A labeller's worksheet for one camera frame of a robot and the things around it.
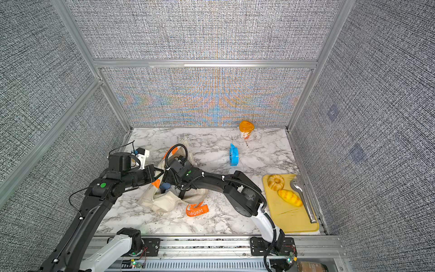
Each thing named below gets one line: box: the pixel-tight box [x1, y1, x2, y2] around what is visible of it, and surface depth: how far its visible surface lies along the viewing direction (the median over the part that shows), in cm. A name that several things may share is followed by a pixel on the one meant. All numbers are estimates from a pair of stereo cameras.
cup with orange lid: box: [239, 120, 255, 140], surface depth 109 cm
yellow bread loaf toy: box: [277, 189, 304, 207], surface depth 87 cm
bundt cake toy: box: [267, 174, 285, 191], surface depth 92 cm
